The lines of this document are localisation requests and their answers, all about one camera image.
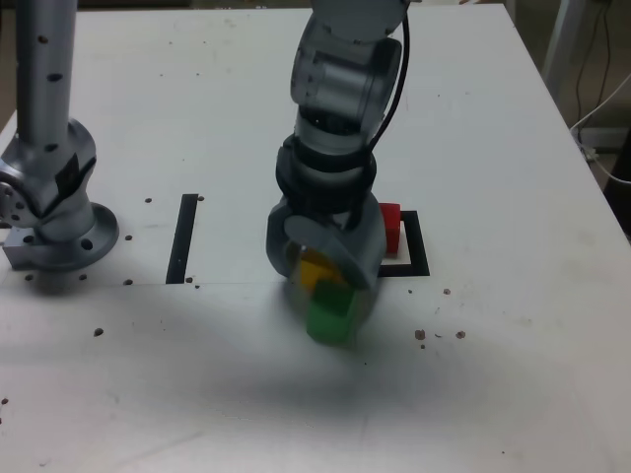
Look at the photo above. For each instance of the red cube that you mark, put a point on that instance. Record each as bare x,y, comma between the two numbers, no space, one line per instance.
392,226

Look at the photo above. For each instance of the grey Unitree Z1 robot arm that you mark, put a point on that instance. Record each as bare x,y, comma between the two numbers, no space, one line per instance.
47,98

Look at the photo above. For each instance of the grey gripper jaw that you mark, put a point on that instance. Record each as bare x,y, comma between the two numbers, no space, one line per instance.
367,246
276,246

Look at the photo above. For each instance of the black tape square outline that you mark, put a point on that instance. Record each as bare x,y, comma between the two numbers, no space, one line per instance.
419,256

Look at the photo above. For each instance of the yellow cube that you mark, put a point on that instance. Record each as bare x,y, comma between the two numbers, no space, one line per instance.
313,276

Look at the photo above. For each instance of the black tape strip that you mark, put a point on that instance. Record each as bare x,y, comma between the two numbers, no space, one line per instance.
180,246

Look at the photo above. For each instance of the green cube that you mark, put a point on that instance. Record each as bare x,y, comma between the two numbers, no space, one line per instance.
325,315

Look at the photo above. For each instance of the white metal frame post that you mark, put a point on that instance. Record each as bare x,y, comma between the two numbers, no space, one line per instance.
557,39

